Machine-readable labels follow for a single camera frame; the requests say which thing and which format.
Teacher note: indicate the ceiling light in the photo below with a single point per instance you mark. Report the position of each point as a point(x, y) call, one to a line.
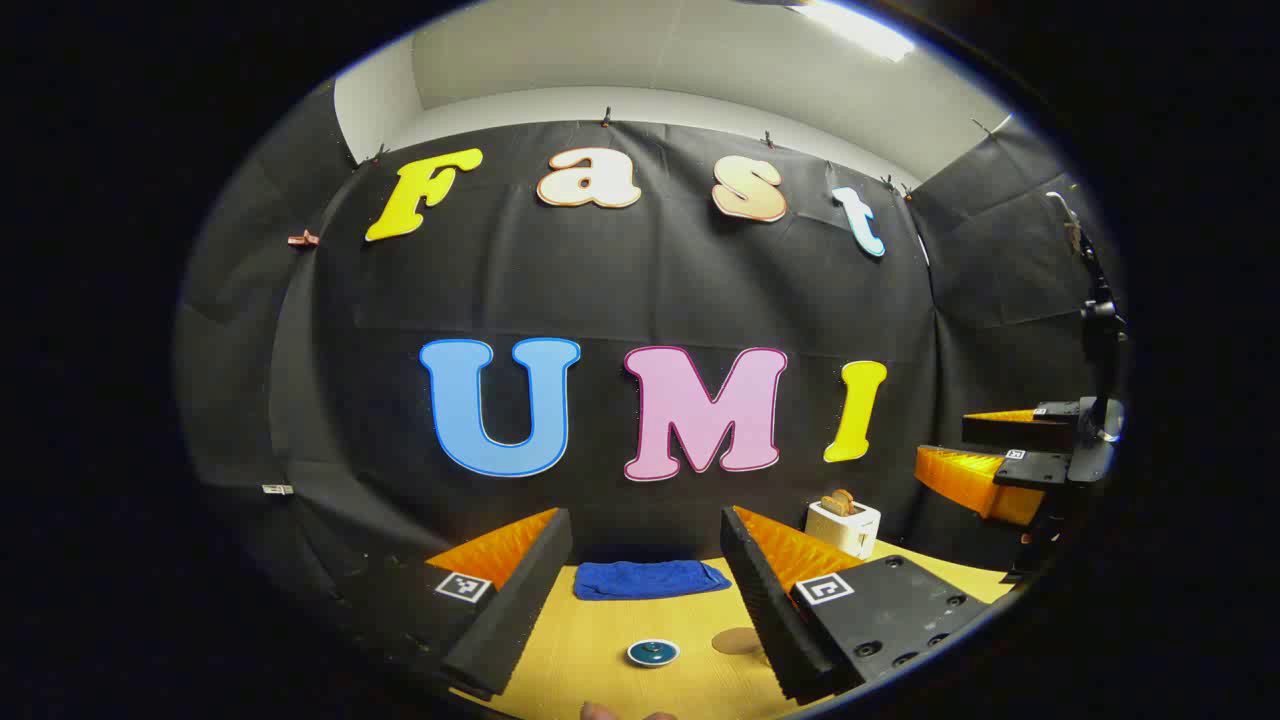
point(855, 28)

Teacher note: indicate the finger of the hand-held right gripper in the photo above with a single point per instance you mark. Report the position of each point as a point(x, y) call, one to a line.
point(965, 480)
point(1015, 433)

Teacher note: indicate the bread slice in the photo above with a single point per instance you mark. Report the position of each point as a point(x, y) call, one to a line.
point(838, 502)

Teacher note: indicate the white toaster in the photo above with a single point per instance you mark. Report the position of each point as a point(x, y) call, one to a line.
point(845, 530)

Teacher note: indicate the blue towel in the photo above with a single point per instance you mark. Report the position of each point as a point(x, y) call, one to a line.
point(645, 580)

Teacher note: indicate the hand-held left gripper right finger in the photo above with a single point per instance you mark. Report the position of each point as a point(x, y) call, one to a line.
point(765, 600)

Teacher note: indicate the round brown coaster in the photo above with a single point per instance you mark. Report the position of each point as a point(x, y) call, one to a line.
point(735, 641)

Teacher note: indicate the black backdrop cloth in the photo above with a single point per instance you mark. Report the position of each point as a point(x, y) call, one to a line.
point(620, 290)

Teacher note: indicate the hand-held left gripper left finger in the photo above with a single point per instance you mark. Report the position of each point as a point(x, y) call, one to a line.
point(520, 590)

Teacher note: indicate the red clip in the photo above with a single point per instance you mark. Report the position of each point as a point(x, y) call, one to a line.
point(303, 239)

